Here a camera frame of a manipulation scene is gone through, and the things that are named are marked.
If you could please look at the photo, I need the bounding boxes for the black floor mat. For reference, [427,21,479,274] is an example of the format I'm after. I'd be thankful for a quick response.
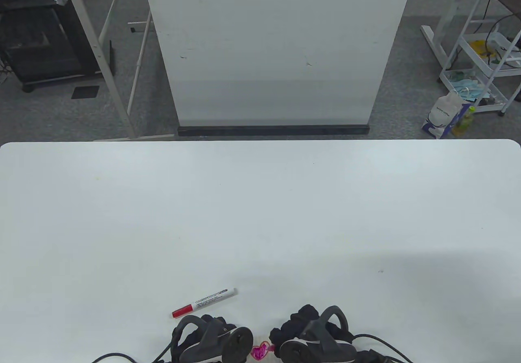
[71,85,100,100]

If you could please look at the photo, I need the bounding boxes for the person's right hand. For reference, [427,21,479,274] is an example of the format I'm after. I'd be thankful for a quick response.
[269,304,354,360]

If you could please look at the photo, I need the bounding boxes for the white plastic bag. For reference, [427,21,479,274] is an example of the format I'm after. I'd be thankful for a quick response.
[421,90,465,140]

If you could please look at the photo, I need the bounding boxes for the black cabinet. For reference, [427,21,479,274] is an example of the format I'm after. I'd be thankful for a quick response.
[0,0,116,93]

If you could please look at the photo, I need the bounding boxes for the white marker with red cap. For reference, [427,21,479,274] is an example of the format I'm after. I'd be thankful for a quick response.
[171,288,238,319]

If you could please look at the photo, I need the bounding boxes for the black right tracker cable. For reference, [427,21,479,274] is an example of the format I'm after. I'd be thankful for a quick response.
[353,334,414,363]

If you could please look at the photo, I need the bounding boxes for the white metal frame stand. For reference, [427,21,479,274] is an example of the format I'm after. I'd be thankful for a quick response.
[60,0,176,142]

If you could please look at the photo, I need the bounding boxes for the black board base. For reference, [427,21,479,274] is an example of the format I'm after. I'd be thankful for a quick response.
[177,125,370,137]

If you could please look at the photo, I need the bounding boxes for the white stand foot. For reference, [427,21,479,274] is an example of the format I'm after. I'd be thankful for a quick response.
[420,0,469,70]

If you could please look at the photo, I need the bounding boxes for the white utility cart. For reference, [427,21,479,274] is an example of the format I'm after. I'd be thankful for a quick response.
[438,0,521,117]

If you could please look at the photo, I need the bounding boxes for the yellow bottle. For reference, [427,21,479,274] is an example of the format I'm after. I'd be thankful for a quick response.
[452,106,476,138]

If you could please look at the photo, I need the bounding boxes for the black tracker cable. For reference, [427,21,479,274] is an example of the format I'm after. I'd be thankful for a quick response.
[92,334,175,363]
[353,334,414,363]

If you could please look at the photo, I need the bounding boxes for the white tube stand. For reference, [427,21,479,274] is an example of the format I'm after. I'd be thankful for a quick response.
[99,0,154,116]

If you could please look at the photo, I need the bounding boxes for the person's left hand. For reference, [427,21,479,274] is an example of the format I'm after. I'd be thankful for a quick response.
[201,315,237,332]

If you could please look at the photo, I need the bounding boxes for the black left tracker cable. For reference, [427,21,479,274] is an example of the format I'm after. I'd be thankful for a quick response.
[92,334,175,363]

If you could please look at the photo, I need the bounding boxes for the lined paper with heart outline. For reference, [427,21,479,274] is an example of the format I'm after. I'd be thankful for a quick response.
[244,332,281,363]

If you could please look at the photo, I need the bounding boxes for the blue face masks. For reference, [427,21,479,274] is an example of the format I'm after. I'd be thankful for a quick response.
[447,78,491,99]

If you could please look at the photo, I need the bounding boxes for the yellow item on cart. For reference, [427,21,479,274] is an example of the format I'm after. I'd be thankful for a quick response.
[470,40,499,59]

